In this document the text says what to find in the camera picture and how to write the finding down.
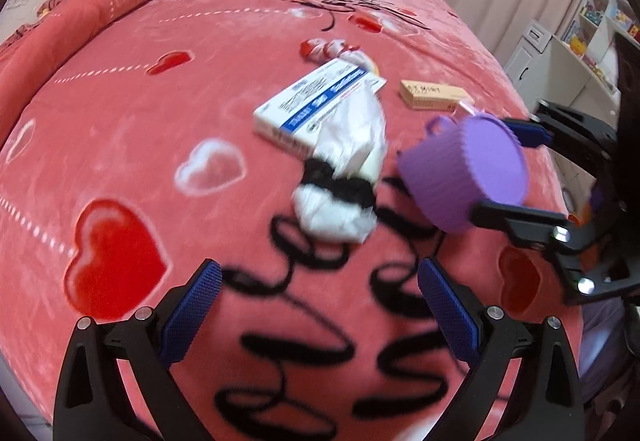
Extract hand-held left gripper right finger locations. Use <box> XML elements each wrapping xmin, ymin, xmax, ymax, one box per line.
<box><xmin>417</xmin><ymin>258</ymin><xmax>586</xmax><ymax>441</ymax></box>

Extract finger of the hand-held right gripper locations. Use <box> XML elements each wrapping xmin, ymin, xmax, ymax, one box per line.
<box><xmin>472</xmin><ymin>200</ymin><xmax>631</xmax><ymax>306</ymax></box>
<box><xmin>502</xmin><ymin>100</ymin><xmax>618</xmax><ymax>167</ymax></box>

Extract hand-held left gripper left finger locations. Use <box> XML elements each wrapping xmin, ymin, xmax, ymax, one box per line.
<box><xmin>52</xmin><ymin>258</ymin><xmax>223</xmax><ymax>441</ymax></box>

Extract purple ribbed cup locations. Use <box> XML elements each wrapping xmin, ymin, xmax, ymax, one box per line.
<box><xmin>397</xmin><ymin>114</ymin><xmax>531</xmax><ymax>234</ymax></box>

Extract white sock black stripe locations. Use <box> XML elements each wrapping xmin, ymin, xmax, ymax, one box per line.
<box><xmin>292</xmin><ymin>91</ymin><xmax>388</xmax><ymax>243</ymax></box>

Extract white cabinet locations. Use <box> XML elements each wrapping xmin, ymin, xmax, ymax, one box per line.
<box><xmin>504</xmin><ymin>18</ymin><xmax>621</xmax><ymax>134</ymax></box>

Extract white bookshelf with books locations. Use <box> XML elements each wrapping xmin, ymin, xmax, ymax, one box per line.
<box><xmin>560</xmin><ymin>0</ymin><xmax>640</xmax><ymax>94</ymax></box>

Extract pink roll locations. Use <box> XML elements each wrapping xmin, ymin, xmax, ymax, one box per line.
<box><xmin>452</xmin><ymin>98</ymin><xmax>482</xmax><ymax>118</ymax></box>

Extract beige box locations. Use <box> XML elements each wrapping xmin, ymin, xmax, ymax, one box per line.
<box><xmin>399</xmin><ymin>80</ymin><xmax>473</xmax><ymax>112</ymax></box>

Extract person's light trousers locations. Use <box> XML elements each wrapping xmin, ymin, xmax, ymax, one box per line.
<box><xmin>579</xmin><ymin>296</ymin><xmax>640</xmax><ymax>424</ymax></box>

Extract pink heart printed blanket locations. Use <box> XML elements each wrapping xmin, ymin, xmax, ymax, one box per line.
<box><xmin>0</xmin><ymin>0</ymin><xmax>586</xmax><ymax>441</ymax></box>

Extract white and blue medicine box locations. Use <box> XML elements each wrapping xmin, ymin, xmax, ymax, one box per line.
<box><xmin>252</xmin><ymin>60</ymin><xmax>388</xmax><ymax>157</ymax></box>

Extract red and white wrapper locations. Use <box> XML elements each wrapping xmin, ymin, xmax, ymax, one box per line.
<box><xmin>300</xmin><ymin>38</ymin><xmax>381</xmax><ymax>74</ymax></box>

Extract folded pink quilt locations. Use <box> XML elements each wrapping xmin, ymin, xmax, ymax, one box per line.
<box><xmin>0</xmin><ymin>0</ymin><xmax>263</xmax><ymax>142</ymax></box>

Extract black hair tie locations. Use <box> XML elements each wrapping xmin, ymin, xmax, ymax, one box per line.
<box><xmin>301</xmin><ymin>158</ymin><xmax>379</xmax><ymax>213</ymax></box>

